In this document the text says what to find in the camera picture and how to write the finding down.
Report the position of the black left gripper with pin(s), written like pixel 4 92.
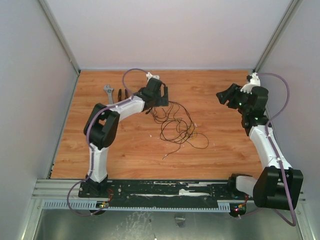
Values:
pixel 163 100

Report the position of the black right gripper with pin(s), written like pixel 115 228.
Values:
pixel 233 98

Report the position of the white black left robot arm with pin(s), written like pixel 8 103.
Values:
pixel 101 130

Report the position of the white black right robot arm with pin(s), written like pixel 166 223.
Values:
pixel 253 114

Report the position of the orange black pliers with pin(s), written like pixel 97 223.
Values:
pixel 122 94

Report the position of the silver adjustable wrench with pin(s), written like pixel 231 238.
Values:
pixel 109 91

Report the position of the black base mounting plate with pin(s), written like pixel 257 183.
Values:
pixel 168 194

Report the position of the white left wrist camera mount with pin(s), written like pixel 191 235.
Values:
pixel 149 76

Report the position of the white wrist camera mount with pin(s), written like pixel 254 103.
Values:
pixel 149 76
pixel 253 80

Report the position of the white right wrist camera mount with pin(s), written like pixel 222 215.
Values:
pixel 253 80

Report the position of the aluminium frame rail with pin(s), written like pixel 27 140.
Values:
pixel 270 120

